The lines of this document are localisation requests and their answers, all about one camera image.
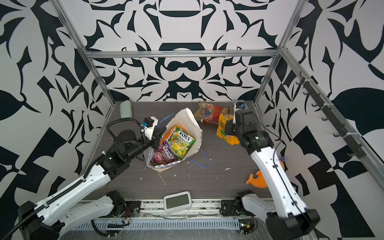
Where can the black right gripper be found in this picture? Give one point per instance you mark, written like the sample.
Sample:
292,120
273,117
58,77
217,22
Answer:
228,130

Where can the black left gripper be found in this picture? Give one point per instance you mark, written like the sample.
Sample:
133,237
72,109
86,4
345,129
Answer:
155,138

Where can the purple candy bag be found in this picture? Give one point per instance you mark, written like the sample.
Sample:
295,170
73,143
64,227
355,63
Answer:
164,155

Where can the gold fruit gummy bag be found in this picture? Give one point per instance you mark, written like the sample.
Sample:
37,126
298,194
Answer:
209,114

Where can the checkered paper bag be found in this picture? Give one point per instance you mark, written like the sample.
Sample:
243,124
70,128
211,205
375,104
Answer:
185,119

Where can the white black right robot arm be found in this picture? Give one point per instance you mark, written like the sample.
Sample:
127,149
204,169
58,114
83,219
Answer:
288,218

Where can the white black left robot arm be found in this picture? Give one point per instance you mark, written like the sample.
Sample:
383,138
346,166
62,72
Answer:
53,216

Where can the green Fox's candy bag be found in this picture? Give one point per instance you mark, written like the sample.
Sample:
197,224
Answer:
180,141

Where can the orange shark plush toy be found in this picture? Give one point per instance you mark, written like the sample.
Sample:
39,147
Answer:
258,182

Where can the white digital timer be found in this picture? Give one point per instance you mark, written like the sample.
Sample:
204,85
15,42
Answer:
177,202

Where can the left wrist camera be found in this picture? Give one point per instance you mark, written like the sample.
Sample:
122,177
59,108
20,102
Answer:
148,126

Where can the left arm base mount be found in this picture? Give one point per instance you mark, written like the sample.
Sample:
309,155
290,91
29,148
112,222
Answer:
122,208

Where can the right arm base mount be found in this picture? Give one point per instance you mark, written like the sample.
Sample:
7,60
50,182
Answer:
234,207

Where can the aluminium cage frame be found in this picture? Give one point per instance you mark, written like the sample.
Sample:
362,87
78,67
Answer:
219,51

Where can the white slotted cable duct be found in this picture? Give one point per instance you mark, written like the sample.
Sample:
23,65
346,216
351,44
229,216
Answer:
169,224

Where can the black wall hook rail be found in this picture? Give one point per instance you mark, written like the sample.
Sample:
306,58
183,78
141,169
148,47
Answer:
333,115

